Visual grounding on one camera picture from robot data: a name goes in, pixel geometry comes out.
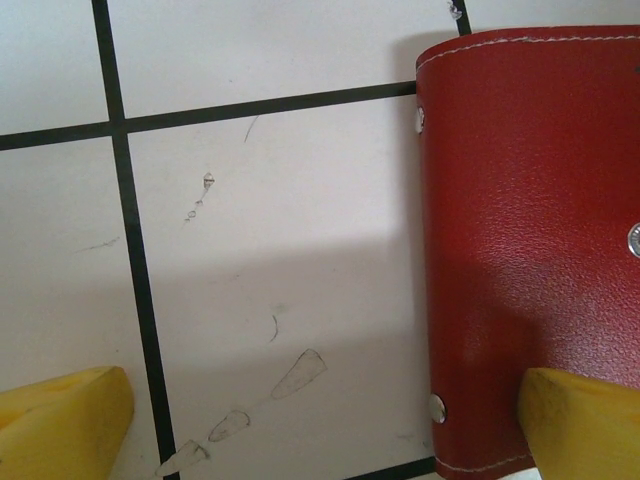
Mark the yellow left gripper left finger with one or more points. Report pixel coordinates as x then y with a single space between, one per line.
60 430

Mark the red leather card holder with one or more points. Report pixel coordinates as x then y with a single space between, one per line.
525 200

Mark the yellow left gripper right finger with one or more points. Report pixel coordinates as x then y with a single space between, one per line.
580 435

